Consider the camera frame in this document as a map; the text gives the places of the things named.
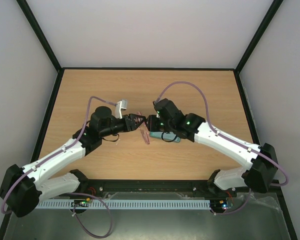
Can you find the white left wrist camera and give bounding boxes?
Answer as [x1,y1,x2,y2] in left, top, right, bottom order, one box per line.
[114,99,128,119]

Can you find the light blue slotted cable duct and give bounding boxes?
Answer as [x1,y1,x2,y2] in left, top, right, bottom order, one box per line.
[36,199,211,210]

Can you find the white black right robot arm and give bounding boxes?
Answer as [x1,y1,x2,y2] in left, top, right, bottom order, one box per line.
[146,98,278,196]

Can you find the black left rear frame post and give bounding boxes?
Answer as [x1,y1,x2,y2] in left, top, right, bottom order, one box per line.
[16,0,62,72]

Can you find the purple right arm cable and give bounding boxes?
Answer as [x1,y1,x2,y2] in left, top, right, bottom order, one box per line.
[152,81,290,216]

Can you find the black front mounting rail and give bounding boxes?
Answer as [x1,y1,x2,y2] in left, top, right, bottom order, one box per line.
[14,177,281,198]

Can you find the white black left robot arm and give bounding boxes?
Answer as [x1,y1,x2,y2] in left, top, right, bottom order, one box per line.
[0,106,146,218]

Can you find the grey-green glasses case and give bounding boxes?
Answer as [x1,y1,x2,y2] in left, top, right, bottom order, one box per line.
[149,131,181,143]

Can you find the pink sunglasses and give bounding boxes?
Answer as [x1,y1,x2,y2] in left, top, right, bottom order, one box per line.
[138,121,150,145]

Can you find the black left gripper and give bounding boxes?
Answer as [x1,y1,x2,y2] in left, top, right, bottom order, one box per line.
[100,114,147,138]

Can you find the black frame corner post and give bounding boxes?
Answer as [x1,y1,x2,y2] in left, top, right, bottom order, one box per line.
[235,0,284,74]

